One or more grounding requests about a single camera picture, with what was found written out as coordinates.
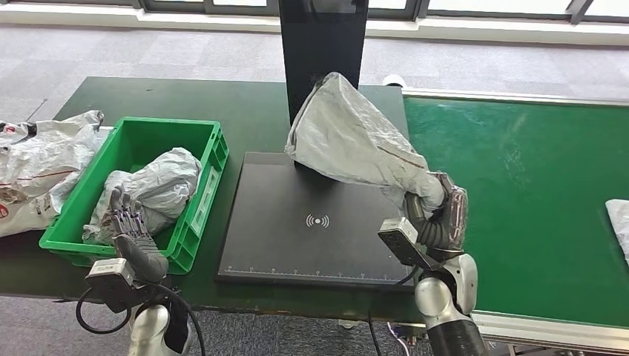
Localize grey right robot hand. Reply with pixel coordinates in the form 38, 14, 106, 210
405, 171, 469, 249

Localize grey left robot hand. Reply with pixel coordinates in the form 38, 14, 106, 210
104, 185, 171, 285

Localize long grey parcel bag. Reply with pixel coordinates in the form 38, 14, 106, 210
285, 72, 446, 214

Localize grey parcel bag red print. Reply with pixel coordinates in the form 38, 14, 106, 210
604, 199, 629, 266

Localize green conveyor belt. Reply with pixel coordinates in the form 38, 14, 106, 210
400, 87, 629, 352

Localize black inbound scanner machine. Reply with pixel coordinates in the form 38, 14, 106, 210
216, 0, 418, 294

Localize white courier bag brown stains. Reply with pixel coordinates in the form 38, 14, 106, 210
0, 169, 82, 240

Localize green plastic crate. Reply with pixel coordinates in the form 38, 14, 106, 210
38, 116, 231, 276

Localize white crumpled courier bag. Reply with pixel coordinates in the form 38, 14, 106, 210
0, 110, 111, 190

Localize dark green table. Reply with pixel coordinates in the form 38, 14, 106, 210
0, 76, 426, 326

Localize white window sill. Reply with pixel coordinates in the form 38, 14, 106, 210
0, 4, 629, 46

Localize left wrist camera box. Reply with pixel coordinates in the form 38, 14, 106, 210
84, 257, 148, 314

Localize wire bundle under conveyor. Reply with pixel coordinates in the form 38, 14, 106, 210
385, 321, 418, 356

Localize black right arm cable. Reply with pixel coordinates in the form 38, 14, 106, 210
367, 265, 418, 356

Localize dark window frame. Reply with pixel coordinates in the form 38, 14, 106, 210
0, 0, 629, 24

